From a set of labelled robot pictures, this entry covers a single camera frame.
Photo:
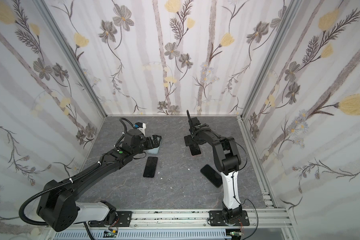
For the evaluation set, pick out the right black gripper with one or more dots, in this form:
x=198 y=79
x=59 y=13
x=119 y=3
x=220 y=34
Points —
x=193 y=122

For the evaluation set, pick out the aluminium mounting rail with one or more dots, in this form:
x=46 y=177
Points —
x=259 y=218

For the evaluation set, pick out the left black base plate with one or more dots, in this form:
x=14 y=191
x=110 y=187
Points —
x=124 y=219

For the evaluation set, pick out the black phone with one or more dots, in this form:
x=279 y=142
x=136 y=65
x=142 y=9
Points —
x=212 y=175
x=150 y=168

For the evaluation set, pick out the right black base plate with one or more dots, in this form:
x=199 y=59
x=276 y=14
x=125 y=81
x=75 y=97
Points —
x=220 y=219

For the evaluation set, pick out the light blue phone case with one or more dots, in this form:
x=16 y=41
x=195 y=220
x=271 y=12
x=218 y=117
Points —
x=153 y=151

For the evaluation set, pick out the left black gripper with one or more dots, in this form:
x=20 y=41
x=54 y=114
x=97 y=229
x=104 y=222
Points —
x=151 y=142

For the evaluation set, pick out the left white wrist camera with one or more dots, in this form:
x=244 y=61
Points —
x=141 y=127

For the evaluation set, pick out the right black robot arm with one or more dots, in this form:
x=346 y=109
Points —
x=227 y=161

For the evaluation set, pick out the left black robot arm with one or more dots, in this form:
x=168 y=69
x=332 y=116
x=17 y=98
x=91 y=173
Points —
x=57 y=204

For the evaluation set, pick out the white slotted cable duct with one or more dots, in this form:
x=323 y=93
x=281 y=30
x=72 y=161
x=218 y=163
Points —
x=164 y=234

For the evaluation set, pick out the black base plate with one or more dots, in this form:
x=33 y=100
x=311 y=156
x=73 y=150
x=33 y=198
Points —
x=220 y=219
x=124 y=219

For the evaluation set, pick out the phone in pink case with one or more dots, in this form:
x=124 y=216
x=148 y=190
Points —
x=195 y=150

